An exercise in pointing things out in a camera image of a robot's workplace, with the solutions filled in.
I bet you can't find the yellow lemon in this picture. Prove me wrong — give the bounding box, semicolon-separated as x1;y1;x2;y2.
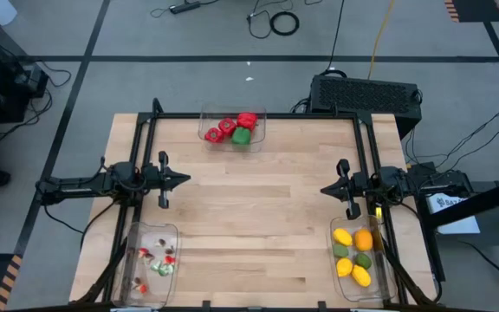
333;228;354;248
351;264;373;289
335;257;354;279

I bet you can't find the yellow cable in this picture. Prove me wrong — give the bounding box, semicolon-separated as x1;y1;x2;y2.
366;0;397;81

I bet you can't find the coiled black cable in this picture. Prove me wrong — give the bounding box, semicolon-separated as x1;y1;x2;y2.
269;10;301;37

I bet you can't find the small red bell pepper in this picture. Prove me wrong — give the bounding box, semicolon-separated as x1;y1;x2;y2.
204;126;226;145

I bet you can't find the black equipment cart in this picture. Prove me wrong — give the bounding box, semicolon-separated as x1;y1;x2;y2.
0;16;50;125

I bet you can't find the orange-yellow lemon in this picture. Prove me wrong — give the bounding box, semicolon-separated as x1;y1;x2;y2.
353;228;374;253

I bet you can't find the clear plastic bin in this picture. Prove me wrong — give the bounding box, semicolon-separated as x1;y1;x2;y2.
120;221;182;309
326;214;397;303
196;105;268;153

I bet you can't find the black computer case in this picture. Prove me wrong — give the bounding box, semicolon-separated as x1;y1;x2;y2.
308;74;424;140

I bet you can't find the white printed sign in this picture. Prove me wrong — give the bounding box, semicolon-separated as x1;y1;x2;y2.
424;192;483;236

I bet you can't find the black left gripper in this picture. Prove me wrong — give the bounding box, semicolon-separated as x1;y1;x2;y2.
142;150;191;210

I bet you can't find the black side stand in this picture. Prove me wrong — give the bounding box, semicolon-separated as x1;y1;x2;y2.
413;172;499;287

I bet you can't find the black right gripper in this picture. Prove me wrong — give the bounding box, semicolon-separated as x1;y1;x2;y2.
320;158;368;221

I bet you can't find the black power strip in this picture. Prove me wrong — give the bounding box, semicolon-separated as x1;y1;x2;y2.
169;1;203;15

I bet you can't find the green bell pepper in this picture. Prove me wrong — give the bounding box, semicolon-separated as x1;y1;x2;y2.
230;126;253;146

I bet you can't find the long black cable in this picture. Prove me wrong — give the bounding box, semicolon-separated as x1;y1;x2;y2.
325;0;347;75

